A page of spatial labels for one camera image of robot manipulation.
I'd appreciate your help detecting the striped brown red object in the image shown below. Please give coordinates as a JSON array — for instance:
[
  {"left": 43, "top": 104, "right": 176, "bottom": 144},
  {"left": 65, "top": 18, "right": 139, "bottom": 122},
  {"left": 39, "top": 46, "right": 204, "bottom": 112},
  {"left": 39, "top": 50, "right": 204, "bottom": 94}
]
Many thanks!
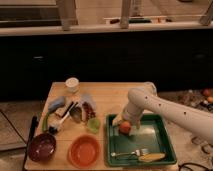
[{"left": 82, "top": 102, "right": 96, "bottom": 120}]

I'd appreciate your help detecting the red orange apple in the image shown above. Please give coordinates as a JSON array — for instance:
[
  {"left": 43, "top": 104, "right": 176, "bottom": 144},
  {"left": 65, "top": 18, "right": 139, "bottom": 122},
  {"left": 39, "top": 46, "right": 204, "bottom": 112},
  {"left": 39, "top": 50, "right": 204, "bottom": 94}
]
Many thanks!
[{"left": 119, "top": 121, "right": 131, "bottom": 134}]

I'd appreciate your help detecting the green vegetable stick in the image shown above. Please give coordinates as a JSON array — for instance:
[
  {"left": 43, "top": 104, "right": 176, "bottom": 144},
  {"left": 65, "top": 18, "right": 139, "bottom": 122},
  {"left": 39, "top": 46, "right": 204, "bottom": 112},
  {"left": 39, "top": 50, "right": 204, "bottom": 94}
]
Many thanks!
[{"left": 42, "top": 112, "right": 50, "bottom": 132}]

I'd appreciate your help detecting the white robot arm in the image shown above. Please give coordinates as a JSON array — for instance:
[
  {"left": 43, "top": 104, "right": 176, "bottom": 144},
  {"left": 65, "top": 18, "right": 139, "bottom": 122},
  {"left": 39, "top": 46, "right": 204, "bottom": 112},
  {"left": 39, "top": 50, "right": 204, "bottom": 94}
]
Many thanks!
[{"left": 112, "top": 82, "right": 213, "bottom": 145}]

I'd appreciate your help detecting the blue sponge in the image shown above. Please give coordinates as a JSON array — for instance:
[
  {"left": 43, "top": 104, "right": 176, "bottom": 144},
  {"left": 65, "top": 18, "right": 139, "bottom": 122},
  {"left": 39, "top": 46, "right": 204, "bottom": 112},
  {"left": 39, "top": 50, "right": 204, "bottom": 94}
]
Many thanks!
[{"left": 48, "top": 96, "right": 65, "bottom": 112}]

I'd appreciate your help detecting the white paper cup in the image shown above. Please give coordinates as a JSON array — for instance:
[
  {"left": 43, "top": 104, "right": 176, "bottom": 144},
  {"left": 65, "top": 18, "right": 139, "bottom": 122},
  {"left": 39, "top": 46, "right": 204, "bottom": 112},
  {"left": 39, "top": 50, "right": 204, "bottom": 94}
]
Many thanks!
[{"left": 65, "top": 77, "right": 79, "bottom": 93}]

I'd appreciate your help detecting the dark maroon bowl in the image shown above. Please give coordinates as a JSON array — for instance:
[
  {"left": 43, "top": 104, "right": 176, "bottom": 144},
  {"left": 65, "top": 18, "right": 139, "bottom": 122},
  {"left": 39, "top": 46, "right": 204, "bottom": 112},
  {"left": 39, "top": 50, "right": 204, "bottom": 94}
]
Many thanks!
[{"left": 27, "top": 133, "right": 56, "bottom": 162}]

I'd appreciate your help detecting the small green cup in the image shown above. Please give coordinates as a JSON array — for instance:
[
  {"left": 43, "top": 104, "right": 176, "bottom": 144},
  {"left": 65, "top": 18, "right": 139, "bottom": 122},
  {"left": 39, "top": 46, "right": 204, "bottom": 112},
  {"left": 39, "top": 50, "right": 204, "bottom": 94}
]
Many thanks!
[{"left": 87, "top": 118, "right": 100, "bottom": 134}]

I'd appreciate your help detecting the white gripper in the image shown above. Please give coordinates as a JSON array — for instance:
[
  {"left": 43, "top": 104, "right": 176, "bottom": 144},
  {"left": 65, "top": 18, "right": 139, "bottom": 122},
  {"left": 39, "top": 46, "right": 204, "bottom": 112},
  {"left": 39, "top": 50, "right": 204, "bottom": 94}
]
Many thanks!
[{"left": 112, "top": 103, "right": 143, "bottom": 130}]

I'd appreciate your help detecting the orange plastic bowl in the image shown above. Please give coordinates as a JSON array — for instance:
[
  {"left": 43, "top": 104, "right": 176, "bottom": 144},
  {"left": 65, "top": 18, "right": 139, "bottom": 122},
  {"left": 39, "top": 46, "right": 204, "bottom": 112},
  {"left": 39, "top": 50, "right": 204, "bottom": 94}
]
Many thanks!
[{"left": 67, "top": 135, "right": 100, "bottom": 169}]

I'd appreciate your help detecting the wooden table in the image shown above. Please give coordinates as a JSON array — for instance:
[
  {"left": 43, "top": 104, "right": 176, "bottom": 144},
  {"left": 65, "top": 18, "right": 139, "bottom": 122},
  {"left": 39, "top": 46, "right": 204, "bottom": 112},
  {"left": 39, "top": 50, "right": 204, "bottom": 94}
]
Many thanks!
[{"left": 23, "top": 81, "right": 180, "bottom": 171}]

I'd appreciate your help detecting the white dish brush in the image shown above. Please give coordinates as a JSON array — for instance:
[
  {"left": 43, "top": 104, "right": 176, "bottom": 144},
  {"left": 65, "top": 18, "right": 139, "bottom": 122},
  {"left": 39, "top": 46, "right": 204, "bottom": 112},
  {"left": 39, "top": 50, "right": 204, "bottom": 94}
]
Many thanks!
[{"left": 49, "top": 112, "right": 70, "bottom": 134}]

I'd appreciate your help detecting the silver fork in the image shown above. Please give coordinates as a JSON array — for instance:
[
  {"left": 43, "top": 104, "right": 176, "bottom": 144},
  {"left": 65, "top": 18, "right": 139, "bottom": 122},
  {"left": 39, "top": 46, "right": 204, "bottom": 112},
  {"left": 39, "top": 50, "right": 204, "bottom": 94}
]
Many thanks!
[{"left": 110, "top": 149, "right": 149, "bottom": 157}]

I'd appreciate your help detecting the green plastic tray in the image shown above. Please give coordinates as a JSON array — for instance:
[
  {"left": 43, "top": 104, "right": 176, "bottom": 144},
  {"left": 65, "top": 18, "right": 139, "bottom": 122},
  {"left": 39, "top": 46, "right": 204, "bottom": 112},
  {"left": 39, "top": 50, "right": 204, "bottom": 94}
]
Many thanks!
[{"left": 105, "top": 114, "right": 177, "bottom": 168}]

